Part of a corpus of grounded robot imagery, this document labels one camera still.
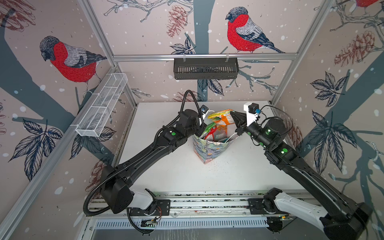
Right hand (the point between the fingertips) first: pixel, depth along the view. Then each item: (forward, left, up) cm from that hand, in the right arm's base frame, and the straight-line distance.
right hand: (232, 110), depth 65 cm
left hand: (+4, +12, -10) cm, 16 cm away
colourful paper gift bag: (-10, +11, -21) cm, 25 cm away
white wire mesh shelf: (-2, +67, -7) cm, 67 cm away
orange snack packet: (-1, +5, -5) cm, 7 cm away
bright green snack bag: (-1, +10, -18) cm, 20 cm away
